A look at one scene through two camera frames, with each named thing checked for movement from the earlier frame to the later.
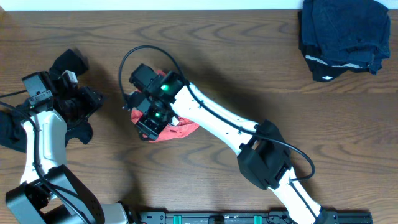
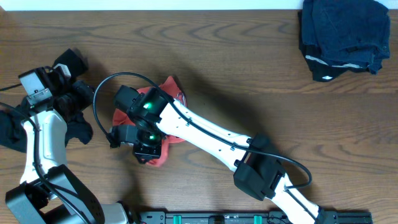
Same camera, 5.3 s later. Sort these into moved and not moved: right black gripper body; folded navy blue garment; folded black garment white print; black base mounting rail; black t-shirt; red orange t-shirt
Moved: right black gripper body; red orange t-shirt
Not moved: black t-shirt; folded navy blue garment; black base mounting rail; folded black garment white print
